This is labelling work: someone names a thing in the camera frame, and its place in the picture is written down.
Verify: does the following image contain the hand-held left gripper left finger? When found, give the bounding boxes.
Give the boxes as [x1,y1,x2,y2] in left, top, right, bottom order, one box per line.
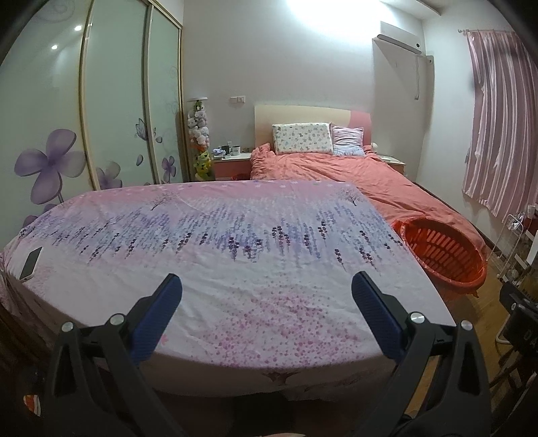
[42,273,186,437]

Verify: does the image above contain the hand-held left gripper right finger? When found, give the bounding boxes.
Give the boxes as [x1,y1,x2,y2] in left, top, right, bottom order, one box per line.
[351,271,492,437]

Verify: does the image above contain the orange plastic laundry basket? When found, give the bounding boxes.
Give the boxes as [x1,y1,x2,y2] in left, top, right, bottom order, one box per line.
[395,217,488,297]

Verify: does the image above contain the floral pink tablecloth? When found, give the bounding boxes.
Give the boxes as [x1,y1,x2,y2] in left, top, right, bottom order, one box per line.
[2,181,457,398]

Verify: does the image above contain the white smartphone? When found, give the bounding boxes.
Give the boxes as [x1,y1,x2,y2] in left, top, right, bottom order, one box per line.
[19,246,43,281]

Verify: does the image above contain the coral duvet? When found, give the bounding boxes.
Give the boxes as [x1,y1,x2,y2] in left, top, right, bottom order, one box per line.
[250,143,488,253]

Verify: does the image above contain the wooden nightstand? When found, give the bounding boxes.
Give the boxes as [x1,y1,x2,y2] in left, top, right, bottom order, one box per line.
[378,155,408,175]

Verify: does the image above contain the green yellow plush toy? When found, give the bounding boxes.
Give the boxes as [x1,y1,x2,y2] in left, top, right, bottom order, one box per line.
[193,150,214,181]

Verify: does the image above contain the pink white nightstand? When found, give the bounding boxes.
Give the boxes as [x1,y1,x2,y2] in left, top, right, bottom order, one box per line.
[211,152,253,181]

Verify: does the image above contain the pink striped pillow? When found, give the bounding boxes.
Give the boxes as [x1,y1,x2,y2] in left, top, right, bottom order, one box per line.
[330,123,366,157]

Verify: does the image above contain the white floral pillow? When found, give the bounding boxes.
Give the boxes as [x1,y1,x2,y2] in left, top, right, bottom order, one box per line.
[272,123,334,155]

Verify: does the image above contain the stack of plush toys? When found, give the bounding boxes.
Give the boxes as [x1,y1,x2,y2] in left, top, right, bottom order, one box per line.
[187,98,211,152]

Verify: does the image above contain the pink striped curtain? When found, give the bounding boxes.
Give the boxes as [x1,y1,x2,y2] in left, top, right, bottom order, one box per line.
[461,29,538,219]

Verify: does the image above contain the cream and pink headboard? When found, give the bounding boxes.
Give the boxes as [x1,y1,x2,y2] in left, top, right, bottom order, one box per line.
[255,104,373,148]

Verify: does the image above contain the flower print sliding wardrobe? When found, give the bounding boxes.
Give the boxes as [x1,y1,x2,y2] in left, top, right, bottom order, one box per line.
[0,0,189,230]

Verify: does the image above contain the white air conditioner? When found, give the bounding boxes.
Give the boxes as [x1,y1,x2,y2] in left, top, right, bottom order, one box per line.
[373,21,423,54]

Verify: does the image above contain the white wire rack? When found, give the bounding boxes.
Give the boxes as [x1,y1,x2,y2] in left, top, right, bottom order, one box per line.
[496,210,532,282]

